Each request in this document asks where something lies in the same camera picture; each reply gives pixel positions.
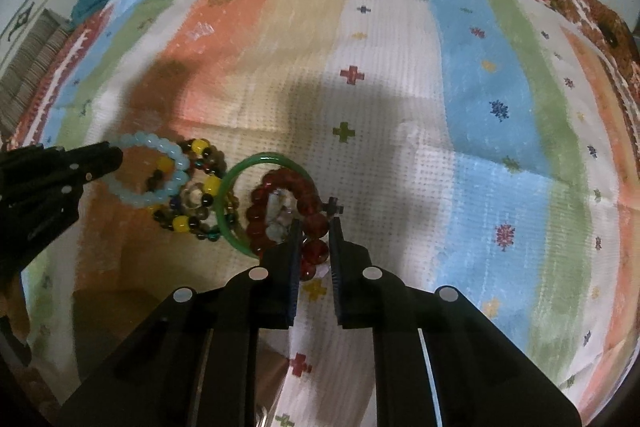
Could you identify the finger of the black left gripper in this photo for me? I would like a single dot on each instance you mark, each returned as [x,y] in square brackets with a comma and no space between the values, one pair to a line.
[79,165]

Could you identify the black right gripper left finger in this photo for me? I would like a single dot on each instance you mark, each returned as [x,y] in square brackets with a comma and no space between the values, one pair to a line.
[192,361]

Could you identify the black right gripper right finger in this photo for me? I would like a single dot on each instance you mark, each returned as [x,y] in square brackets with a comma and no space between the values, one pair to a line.
[438,360]

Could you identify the striped colourful bed cloth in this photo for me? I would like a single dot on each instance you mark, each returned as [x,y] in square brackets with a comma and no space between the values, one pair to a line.
[484,144]

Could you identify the striped brown cushion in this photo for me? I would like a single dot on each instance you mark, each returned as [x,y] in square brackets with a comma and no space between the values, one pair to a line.
[27,68]

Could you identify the white jade pendant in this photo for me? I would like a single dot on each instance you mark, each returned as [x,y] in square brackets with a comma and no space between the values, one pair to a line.
[280,214]

